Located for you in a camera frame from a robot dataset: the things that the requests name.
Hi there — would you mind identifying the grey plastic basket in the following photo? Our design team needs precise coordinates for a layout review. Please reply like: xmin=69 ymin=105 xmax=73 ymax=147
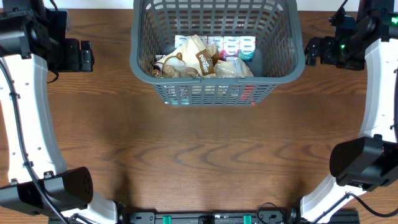
xmin=130 ymin=0 xmax=305 ymax=105

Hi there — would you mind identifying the multicolour tissue pack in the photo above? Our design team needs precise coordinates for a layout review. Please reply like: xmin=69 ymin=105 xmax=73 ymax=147
xmin=174 ymin=34 xmax=257 ymax=62

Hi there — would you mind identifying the orange spaghetti packet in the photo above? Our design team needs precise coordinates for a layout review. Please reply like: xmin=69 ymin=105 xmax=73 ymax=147
xmin=238 ymin=85 xmax=255 ymax=106

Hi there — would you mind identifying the beige paper pouch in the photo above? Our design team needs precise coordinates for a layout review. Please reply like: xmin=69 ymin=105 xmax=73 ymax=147
xmin=214 ymin=58 xmax=254 ymax=78

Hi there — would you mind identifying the beige brown snack bag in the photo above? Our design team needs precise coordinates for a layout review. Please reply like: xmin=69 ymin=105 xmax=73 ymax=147
xmin=152 ymin=35 xmax=215 ymax=78

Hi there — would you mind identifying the teal snack packet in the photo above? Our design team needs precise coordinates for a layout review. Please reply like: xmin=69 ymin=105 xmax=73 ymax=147
xmin=168 ymin=90 xmax=190 ymax=105

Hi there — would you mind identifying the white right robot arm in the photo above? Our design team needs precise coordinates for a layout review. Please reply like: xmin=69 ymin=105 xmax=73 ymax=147
xmin=284 ymin=0 xmax=397 ymax=223

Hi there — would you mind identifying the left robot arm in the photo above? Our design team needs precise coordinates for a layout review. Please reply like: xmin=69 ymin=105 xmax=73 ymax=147
xmin=1 ymin=0 xmax=118 ymax=223

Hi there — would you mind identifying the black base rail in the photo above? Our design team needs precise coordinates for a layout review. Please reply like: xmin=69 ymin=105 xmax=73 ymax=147
xmin=48 ymin=210 xmax=361 ymax=224

